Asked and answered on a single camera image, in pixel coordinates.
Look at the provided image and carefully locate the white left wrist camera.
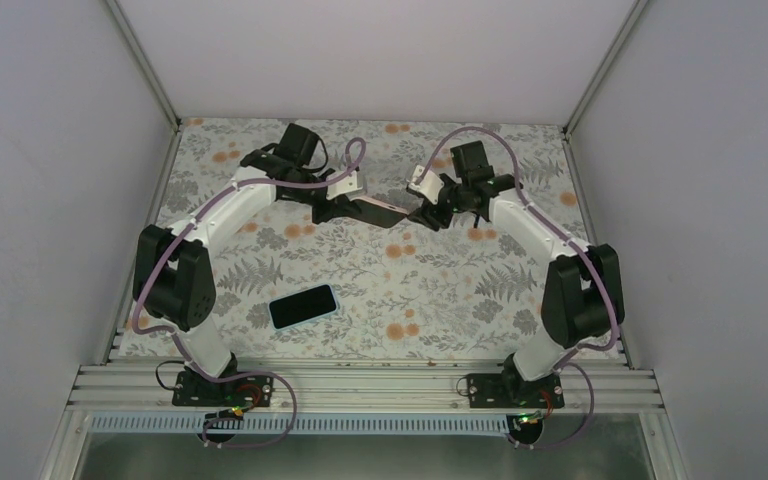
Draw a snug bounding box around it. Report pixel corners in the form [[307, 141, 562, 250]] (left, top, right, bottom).
[[326, 171, 367, 201]]

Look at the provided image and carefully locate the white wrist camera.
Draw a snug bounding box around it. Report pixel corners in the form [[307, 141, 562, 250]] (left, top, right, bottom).
[[406, 165, 445, 205], [326, 171, 367, 201]]

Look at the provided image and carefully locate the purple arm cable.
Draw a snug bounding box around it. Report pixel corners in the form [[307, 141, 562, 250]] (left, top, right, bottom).
[[130, 137, 368, 450], [417, 126, 624, 450]]

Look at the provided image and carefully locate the pink phone case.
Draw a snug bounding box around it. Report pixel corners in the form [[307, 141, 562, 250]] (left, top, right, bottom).
[[354, 195, 408, 215]]

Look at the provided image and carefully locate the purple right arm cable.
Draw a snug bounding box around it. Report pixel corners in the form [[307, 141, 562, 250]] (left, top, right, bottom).
[[417, 126, 624, 450]]

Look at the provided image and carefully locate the floral patterned table mat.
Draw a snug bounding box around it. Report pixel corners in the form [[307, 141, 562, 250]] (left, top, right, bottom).
[[118, 117, 624, 362]]

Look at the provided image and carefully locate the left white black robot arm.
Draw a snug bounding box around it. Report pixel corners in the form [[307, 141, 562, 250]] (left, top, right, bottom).
[[131, 124, 366, 405]]

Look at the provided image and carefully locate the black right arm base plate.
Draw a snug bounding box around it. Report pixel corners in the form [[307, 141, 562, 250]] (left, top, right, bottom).
[[455, 373, 565, 409]]

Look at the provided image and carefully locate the black phone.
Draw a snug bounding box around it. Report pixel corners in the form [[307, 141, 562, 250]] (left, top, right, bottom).
[[267, 284, 340, 331], [350, 196, 409, 229]]

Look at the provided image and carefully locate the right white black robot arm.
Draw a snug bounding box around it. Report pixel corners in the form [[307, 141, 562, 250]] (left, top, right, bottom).
[[407, 141, 624, 407]]

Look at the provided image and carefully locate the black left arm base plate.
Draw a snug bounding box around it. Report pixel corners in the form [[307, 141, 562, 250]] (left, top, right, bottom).
[[171, 368, 274, 408]]

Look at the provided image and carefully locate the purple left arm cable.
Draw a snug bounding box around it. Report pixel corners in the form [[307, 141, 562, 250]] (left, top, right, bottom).
[[130, 137, 368, 450]]

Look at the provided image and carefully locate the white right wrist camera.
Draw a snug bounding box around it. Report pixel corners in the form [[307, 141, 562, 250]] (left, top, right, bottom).
[[406, 165, 445, 205]]

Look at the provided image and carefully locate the aluminium mounting rail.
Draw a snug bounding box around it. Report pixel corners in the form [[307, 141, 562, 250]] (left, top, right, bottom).
[[67, 361, 665, 414]]

